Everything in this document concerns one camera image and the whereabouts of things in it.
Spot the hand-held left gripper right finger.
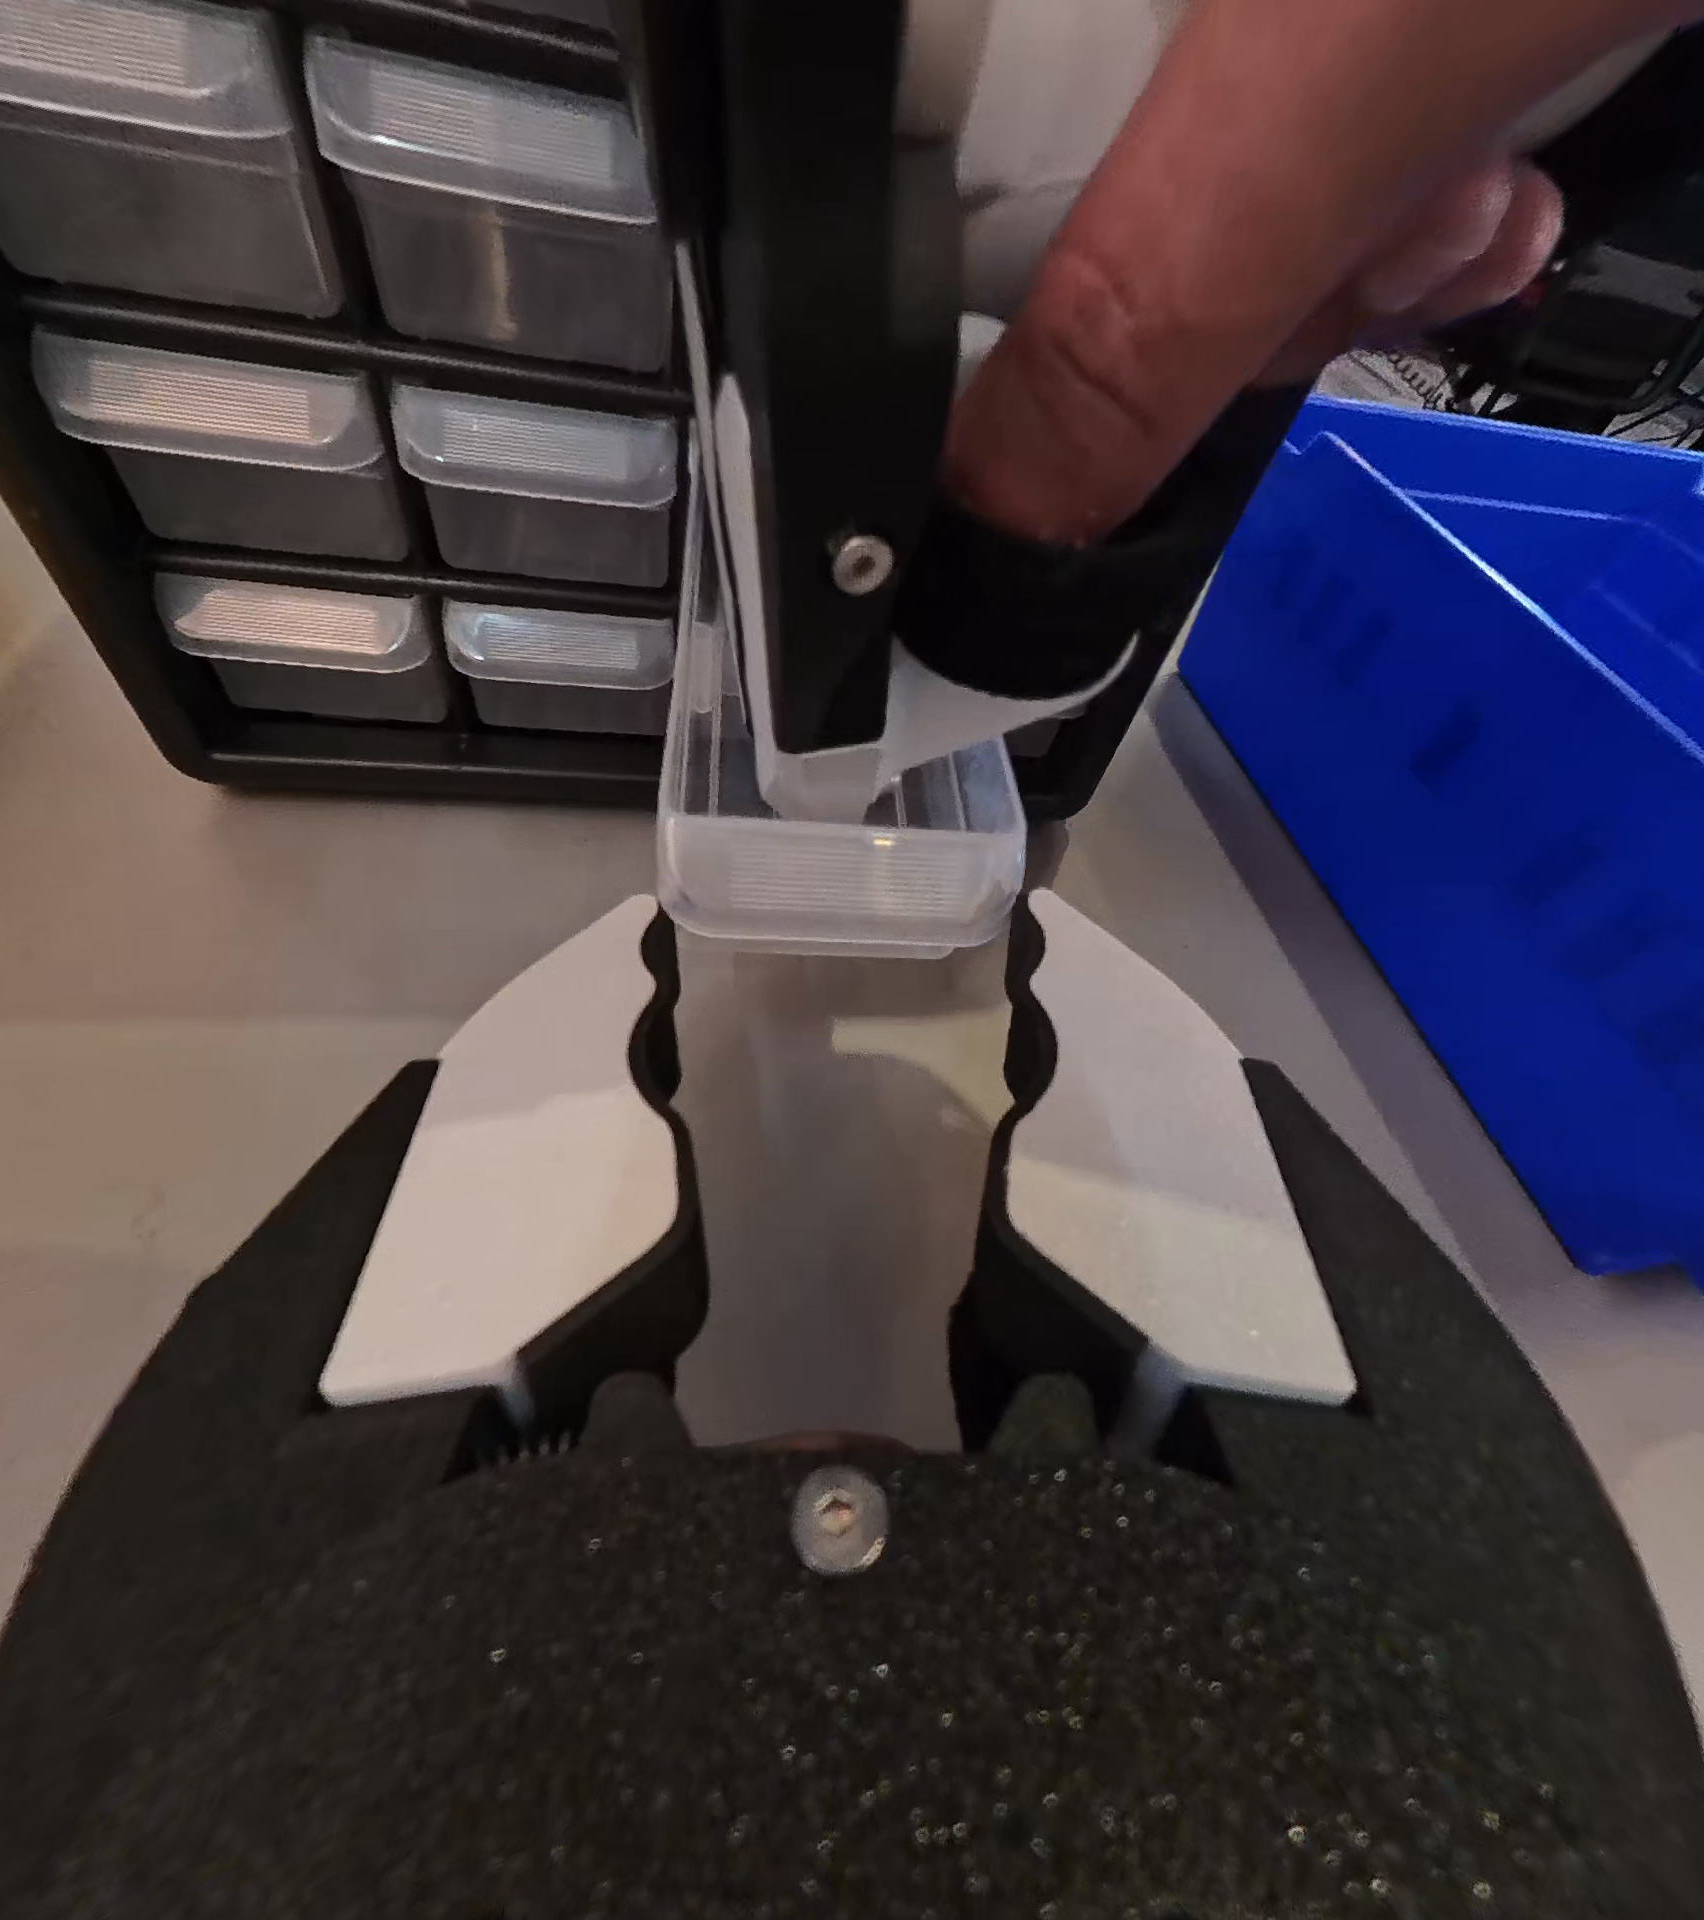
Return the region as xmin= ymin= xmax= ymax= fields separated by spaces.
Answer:
xmin=945 ymin=884 xmax=1360 ymax=1430

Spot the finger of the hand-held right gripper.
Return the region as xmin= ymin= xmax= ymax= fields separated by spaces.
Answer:
xmin=672 ymin=240 xmax=921 ymax=827

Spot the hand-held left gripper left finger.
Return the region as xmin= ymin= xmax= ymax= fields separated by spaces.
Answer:
xmin=315 ymin=892 xmax=714 ymax=1411

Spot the clear plastic drawer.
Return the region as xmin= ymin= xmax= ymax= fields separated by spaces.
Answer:
xmin=654 ymin=450 xmax=1030 ymax=961

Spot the black drawer cabinet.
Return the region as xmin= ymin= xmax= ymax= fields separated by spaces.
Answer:
xmin=0 ymin=0 xmax=1169 ymax=827

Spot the blue plastic bin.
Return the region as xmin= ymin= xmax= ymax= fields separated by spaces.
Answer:
xmin=1178 ymin=392 xmax=1704 ymax=1333

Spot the array of clear drawers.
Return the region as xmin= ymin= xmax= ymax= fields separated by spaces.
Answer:
xmin=0 ymin=0 xmax=690 ymax=738

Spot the person's right hand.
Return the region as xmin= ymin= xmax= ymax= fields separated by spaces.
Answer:
xmin=941 ymin=0 xmax=1704 ymax=550

